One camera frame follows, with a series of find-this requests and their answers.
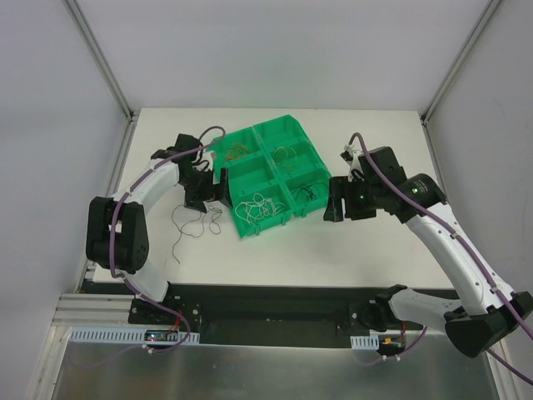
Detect white wire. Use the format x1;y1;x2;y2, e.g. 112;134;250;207
245;192;288;223
232;197;259;226

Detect grey black striped wire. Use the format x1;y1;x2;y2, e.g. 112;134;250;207
171;202;223;265

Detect orange wire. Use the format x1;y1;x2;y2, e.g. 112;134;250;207
271;146;299;173

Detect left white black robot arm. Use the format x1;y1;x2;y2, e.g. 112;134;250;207
86;126;232;324

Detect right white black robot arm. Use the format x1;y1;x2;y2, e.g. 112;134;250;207
323;145;532;358

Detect green plastic bin left column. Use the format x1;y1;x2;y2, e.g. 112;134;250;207
208;127;292;238

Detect green plastic bin column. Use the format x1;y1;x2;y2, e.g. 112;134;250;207
252;115;331;218
208;127;292;238

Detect green plastic bin right column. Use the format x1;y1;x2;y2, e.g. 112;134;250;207
252;115;331;218

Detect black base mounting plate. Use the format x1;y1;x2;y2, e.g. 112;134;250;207
127;284;382;348

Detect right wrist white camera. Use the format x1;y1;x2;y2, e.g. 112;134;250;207
340;143;364;182

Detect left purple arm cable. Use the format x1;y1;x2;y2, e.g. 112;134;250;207
66;125;227;368

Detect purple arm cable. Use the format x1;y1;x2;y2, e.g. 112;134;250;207
66;125;227;368
350;132;533;384

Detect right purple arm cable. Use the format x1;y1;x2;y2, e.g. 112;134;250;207
350;132;533;384

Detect right white cable duct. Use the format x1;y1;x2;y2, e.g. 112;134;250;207
350;333;380;351

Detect white cable duct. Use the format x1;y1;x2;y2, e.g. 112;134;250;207
70;327;200;346
350;333;380;351

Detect left white cable duct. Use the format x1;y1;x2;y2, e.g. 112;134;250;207
70;327;200;346

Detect aluminium frame rail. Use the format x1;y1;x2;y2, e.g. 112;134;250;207
52;292;138;328

